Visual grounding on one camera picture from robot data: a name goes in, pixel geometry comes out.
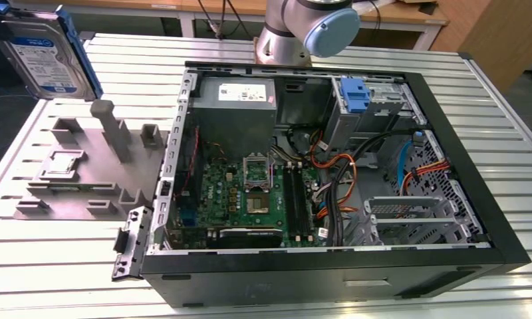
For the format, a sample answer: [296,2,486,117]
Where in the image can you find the CPU socket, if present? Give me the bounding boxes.
[245,191,273,215]

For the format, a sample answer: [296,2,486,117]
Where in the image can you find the blue data wire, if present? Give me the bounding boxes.
[398,130,425,197]

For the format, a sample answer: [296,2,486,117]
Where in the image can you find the orange power wire bundle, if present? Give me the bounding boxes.
[309,132,358,207]
[401,160,450,193]

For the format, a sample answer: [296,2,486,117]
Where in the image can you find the black PC case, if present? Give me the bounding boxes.
[110,60,532,308]

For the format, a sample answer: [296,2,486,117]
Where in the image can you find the grey metal drive cage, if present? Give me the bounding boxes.
[325,76,428,154]

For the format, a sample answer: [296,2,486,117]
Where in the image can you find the blue expansion slot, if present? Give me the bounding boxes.
[180,207,197,229]

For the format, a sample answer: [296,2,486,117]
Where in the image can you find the grey card retention bracket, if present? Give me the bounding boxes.
[110,205,154,282]

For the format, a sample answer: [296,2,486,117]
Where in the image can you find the thin red wire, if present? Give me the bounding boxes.
[176,126,201,197]

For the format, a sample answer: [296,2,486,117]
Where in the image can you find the grey metal disk bay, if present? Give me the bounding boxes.
[364,195,470,247]

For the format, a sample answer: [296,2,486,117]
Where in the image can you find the hard disk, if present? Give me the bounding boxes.
[0,1,104,100]

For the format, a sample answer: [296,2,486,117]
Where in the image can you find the blue plastic drive latch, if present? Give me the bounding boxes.
[340,78,370,114]

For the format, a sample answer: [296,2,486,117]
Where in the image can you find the wooden desk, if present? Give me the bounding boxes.
[61,0,450,51]

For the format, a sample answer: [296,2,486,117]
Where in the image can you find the black RAM slot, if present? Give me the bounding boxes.
[294,162,314,242]

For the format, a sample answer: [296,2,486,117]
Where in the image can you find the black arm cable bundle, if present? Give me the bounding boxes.
[197,0,254,41]

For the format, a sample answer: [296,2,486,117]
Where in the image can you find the metal socket cover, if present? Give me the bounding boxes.
[242,152,274,193]

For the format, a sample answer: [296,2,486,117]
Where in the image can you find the green motherboard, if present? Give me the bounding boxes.
[172,155,333,249]

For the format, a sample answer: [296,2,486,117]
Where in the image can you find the grey power supply unit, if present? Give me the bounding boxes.
[189,76,278,157]

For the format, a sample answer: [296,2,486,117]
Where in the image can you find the grey parts rack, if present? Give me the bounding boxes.
[14,99,172,222]

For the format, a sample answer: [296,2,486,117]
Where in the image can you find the brown wooden cabinet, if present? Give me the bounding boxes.
[432,0,532,96]

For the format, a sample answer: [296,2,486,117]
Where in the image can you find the black graphics card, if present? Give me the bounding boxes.
[205,227,284,249]

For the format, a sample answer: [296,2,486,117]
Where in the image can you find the black fan shroud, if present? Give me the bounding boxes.
[274,76,333,129]

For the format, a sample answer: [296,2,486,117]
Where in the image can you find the silver CPU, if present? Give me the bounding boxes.
[47,154,77,174]

